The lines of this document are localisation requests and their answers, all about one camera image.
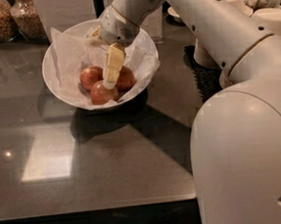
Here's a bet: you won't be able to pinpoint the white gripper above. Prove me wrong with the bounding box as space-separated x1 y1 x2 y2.
86 6 140 90

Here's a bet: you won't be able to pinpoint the red apple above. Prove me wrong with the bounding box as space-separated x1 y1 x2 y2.
90 81 119 105
117 67 136 91
79 66 103 91

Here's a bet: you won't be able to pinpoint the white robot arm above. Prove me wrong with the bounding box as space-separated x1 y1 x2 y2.
90 0 281 224

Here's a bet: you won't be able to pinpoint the large white bowl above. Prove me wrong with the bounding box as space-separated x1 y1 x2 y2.
37 14 164 116

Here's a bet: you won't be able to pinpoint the red apple front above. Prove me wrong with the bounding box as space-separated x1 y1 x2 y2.
90 81 119 105

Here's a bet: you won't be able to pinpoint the small white bowl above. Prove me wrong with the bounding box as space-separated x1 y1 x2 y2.
167 6 183 23

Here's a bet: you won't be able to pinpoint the white paper liner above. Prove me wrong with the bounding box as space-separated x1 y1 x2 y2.
48 18 164 113

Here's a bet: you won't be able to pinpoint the left clear sign holder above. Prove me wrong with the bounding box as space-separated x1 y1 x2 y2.
32 0 96 40

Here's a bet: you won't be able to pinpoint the right cereal glass jar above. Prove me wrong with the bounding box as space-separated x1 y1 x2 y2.
10 0 46 40

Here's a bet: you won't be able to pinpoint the back stack paper bowls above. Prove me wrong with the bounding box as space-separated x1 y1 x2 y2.
194 0 254 70

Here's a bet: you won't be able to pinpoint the stack paper bowls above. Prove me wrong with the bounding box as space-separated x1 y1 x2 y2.
219 8 281 88
194 0 254 70

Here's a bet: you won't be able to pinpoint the black mesh mat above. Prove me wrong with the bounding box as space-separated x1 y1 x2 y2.
183 46 222 103

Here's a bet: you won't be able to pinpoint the front stack paper bowls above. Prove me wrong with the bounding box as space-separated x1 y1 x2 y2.
219 8 281 88

